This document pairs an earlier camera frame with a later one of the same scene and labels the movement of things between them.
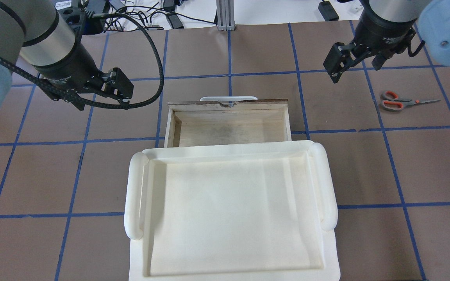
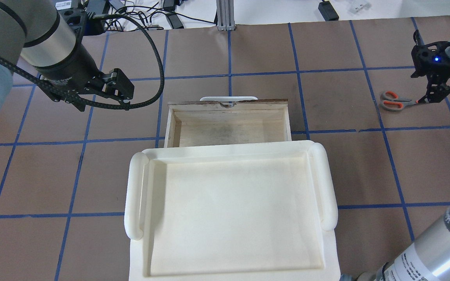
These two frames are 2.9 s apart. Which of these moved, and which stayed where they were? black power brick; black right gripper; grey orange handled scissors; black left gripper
Moved: black right gripper
Stayed: black left gripper; black power brick; grey orange handled scissors
